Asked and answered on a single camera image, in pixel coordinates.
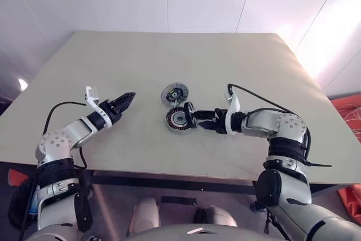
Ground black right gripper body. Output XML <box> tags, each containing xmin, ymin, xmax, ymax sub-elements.
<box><xmin>209</xmin><ymin>107</ymin><xmax>230</xmax><ymax>135</ymax></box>

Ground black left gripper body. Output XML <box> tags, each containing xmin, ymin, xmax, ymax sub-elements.
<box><xmin>98</xmin><ymin>98</ymin><xmax>127</xmax><ymax>125</ymax></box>

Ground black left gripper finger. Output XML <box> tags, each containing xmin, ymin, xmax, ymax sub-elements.
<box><xmin>115</xmin><ymin>91</ymin><xmax>137</xmax><ymax>106</ymax></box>
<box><xmin>117</xmin><ymin>95</ymin><xmax>137</xmax><ymax>114</ymax></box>

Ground black spoked rotor ring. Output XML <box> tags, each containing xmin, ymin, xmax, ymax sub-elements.
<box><xmin>182</xmin><ymin>100</ymin><xmax>199</xmax><ymax>131</ymax></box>

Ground silver motor lid circuit board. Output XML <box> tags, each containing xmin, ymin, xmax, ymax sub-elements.
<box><xmin>161</xmin><ymin>82</ymin><xmax>190</xmax><ymax>108</ymax></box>

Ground silver motor housing copper windings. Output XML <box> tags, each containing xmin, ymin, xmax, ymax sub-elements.
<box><xmin>165</xmin><ymin>108</ymin><xmax>190</xmax><ymax>134</ymax></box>

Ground black floor strip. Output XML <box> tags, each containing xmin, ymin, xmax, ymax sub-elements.
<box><xmin>160</xmin><ymin>195</ymin><xmax>197</xmax><ymax>205</ymax></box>

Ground grey rounded robot foot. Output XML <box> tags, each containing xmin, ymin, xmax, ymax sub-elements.
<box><xmin>126</xmin><ymin>198</ymin><xmax>161</xmax><ymax>236</ymax></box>
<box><xmin>194</xmin><ymin>205</ymin><xmax>237</xmax><ymax>227</ymax></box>

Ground orange fabric sheet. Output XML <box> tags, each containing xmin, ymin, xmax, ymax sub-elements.
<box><xmin>328</xmin><ymin>95</ymin><xmax>361</xmax><ymax>225</ymax></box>
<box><xmin>7</xmin><ymin>168</ymin><xmax>30</xmax><ymax>187</ymax></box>

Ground grey robot torso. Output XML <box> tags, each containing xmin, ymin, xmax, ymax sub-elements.
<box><xmin>27</xmin><ymin>222</ymin><xmax>271</xmax><ymax>241</ymax></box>

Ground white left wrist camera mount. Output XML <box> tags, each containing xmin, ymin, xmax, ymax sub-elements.
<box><xmin>83</xmin><ymin>85</ymin><xmax>112</xmax><ymax>128</ymax></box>

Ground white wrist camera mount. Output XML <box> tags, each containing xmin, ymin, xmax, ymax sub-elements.
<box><xmin>83</xmin><ymin>85</ymin><xmax>112</xmax><ymax>128</ymax></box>
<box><xmin>224</xmin><ymin>87</ymin><xmax>241</xmax><ymax>136</ymax></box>

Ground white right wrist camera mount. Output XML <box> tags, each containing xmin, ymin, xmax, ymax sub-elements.
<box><xmin>224</xmin><ymin>87</ymin><xmax>241</xmax><ymax>136</ymax></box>

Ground black metal table frame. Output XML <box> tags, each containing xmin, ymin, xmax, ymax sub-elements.
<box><xmin>90</xmin><ymin>169</ymin><xmax>350</xmax><ymax>199</ymax></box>

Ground white cable coil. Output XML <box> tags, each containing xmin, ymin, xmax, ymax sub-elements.
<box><xmin>337</xmin><ymin>102</ymin><xmax>361</xmax><ymax>137</ymax></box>

